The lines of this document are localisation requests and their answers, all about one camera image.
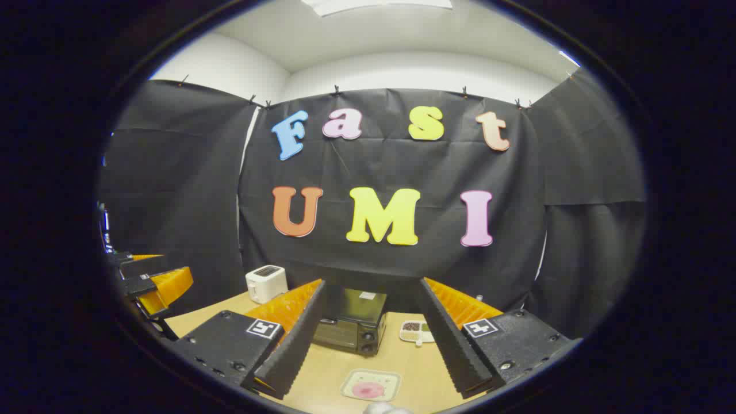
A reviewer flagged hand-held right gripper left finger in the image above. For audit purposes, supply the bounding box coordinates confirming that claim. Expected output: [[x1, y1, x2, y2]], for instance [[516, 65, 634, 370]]
[[170, 278, 327, 400]]

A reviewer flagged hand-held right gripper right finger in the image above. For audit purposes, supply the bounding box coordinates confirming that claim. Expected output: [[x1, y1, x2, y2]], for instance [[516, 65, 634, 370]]
[[417, 277, 581, 399]]

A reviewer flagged black electric oven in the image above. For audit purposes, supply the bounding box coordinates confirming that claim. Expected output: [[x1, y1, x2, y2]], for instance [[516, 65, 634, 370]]
[[312, 286, 388, 357]]

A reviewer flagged white square food plate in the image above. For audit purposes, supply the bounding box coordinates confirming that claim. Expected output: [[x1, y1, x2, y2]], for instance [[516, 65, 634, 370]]
[[339, 369, 402, 402]]

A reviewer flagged white divided dish with grains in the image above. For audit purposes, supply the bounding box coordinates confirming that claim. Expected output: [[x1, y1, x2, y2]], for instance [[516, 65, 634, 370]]
[[400, 320, 436, 348]]

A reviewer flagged white toaster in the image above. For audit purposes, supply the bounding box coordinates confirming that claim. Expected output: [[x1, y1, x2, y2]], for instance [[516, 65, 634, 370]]
[[246, 265, 288, 304]]

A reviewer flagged black backdrop cloth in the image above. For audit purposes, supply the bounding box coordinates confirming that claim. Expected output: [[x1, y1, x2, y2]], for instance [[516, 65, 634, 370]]
[[98, 72, 647, 340]]

